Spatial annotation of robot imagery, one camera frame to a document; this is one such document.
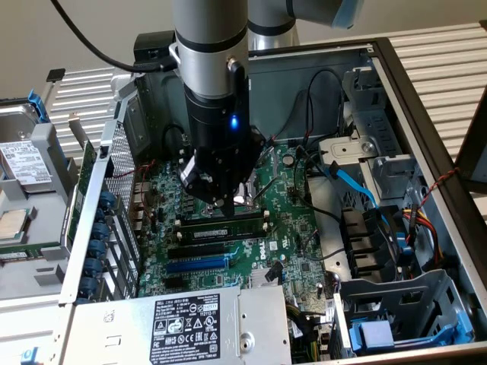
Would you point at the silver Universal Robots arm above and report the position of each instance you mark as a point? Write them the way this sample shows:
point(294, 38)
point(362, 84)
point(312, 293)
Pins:
point(209, 23)

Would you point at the short black expansion slot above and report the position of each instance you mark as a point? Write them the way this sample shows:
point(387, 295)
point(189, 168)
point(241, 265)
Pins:
point(174, 282)

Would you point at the green motherboard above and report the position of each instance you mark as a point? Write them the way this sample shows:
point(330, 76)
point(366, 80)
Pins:
point(289, 213)

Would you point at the metal socket cover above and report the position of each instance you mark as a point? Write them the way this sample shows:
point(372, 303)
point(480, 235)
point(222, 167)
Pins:
point(251, 190)

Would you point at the green graphics card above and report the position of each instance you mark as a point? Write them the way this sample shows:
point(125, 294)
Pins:
point(87, 167)

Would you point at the silver disk with blue caddy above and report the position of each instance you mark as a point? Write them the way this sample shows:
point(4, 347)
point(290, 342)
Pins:
point(15, 121)

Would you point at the blue card retainer clip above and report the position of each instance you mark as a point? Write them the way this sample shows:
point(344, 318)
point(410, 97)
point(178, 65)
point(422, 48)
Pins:
point(99, 215)
point(88, 286)
point(107, 199)
point(93, 268)
point(97, 249)
point(100, 232)

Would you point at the round coin battery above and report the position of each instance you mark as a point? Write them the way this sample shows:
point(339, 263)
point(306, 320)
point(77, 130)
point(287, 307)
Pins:
point(290, 159)

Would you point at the blue drive tray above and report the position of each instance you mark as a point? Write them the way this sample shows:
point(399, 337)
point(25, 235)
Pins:
point(374, 334)

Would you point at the CPU socket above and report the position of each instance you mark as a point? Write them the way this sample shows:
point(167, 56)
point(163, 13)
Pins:
point(247, 195)

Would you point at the silver disk bay with screw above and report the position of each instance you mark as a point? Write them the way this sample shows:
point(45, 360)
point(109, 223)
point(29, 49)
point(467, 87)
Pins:
point(380, 125)

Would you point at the silver power supply unit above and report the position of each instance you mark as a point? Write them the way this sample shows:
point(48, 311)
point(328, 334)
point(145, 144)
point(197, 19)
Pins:
point(114, 323)

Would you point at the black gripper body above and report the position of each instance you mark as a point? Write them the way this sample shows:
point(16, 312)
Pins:
point(217, 121)

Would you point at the hard disk with white label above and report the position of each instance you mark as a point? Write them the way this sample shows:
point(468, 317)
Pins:
point(23, 163)

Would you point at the dark framed panel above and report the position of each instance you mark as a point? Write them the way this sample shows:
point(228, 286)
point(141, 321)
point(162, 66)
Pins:
point(473, 133)

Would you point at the blue plastic latch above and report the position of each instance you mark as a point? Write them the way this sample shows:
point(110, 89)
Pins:
point(404, 247)

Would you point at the silver chipset heat sink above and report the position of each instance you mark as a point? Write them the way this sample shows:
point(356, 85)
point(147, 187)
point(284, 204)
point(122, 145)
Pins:
point(256, 279)

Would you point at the blue expansion slot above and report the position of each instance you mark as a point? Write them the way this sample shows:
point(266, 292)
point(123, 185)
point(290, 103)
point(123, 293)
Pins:
point(196, 265)

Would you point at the open grey PC case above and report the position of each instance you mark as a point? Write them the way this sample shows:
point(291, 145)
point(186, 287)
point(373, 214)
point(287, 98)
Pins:
point(281, 76)

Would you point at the black box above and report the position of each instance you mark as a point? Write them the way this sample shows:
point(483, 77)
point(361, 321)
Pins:
point(152, 43)

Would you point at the silver disk bay with cutouts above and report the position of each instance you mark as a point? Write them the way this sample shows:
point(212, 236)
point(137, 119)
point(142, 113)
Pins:
point(380, 292)

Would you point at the silver CPU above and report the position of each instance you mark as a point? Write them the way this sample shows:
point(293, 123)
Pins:
point(11, 224)

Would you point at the long black expansion slot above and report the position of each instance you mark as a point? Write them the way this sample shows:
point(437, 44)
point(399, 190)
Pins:
point(196, 251)

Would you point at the grey parts rack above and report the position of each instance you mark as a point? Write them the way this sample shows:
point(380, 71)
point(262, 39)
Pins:
point(49, 224)

